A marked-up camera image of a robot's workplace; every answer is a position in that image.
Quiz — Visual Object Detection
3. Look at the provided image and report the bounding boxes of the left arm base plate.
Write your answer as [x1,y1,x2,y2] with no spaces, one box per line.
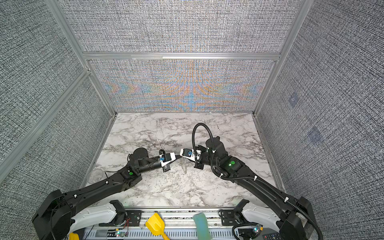
[99,210,143,227]

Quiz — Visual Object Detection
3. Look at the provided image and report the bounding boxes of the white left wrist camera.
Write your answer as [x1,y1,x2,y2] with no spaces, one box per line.
[159,150,176,167]

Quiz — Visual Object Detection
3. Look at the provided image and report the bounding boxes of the aluminium horizontal frame bar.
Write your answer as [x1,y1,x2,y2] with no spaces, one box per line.
[83,52,281,61]

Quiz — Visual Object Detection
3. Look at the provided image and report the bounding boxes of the black corrugated cable conduit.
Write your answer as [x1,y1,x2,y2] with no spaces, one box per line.
[191,122,324,240]

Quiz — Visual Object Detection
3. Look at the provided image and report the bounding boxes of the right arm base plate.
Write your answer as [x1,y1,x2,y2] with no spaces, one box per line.
[218,209,244,226]

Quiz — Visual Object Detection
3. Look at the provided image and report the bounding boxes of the clear plastic cup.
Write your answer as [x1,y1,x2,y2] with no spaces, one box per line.
[88,169,105,184]

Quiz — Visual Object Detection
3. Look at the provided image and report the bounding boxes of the aluminium corner frame post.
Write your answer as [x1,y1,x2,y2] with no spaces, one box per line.
[45,1,117,116]

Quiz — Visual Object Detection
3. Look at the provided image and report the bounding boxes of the black remote control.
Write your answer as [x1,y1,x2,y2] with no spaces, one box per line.
[263,233,282,240]

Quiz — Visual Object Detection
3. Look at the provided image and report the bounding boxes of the yellow plastic scoop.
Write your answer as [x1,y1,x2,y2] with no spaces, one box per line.
[146,213,170,240]

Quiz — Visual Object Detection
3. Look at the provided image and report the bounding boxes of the teal green sponge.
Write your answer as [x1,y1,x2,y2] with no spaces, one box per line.
[193,213,212,240]

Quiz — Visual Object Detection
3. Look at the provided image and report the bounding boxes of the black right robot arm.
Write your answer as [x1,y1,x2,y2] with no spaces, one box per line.
[180,137,324,240]

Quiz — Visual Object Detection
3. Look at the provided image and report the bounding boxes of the yellow black work glove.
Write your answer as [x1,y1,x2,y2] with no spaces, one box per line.
[69,233,80,240]

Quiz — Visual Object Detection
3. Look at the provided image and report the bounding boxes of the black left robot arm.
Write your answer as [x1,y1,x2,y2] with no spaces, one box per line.
[32,148,182,240]

